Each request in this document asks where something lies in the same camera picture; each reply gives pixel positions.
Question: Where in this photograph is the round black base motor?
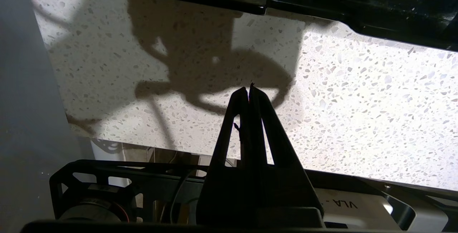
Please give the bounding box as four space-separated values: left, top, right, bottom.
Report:
58 189 132 223

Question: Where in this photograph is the white robot base panel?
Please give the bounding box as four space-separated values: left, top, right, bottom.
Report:
314 186 450 231

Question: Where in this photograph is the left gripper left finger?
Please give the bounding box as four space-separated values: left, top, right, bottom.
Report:
196 87 259 225

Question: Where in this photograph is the black pull-out drawer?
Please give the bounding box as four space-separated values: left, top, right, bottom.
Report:
67 0 458 53

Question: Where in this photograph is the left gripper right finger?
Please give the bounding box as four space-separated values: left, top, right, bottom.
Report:
249 83 325 227

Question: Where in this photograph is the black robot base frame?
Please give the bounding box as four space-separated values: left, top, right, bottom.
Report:
49 159 458 226

